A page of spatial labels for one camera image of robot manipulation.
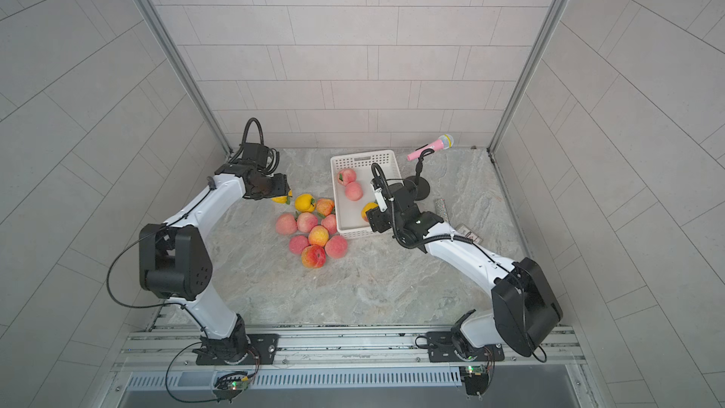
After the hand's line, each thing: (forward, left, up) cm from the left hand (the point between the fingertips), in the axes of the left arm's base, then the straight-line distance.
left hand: (287, 184), depth 92 cm
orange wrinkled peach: (-5, -12, -6) cm, 14 cm away
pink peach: (+2, -21, -6) cm, 22 cm away
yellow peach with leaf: (-5, -26, -6) cm, 27 cm away
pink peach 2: (-19, -17, -5) cm, 27 cm away
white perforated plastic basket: (-7, -20, -11) cm, 24 cm away
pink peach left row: (-12, -1, -6) cm, 13 cm away
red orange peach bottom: (-22, -11, -6) cm, 25 cm away
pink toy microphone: (+9, -52, +11) cm, 54 cm away
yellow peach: (-7, 0, +2) cm, 7 cm away
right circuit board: (-51, -54, -11) cm, 75 cm away
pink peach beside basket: (-11, -14, -6) cm, 19 cm away
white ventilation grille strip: (-51, -10, -11) cm, 53 cm away
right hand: (-10, -29, +2) cm, 31 cm away
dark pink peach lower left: (-18, -5, -6) cm, 20 cm away
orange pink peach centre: (-15, -11, -5) cm, 20 cm away
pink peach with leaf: (+8, -19, -5) cm, 21 cm away
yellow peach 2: (-4, -6, -5) cm, 8 cm away
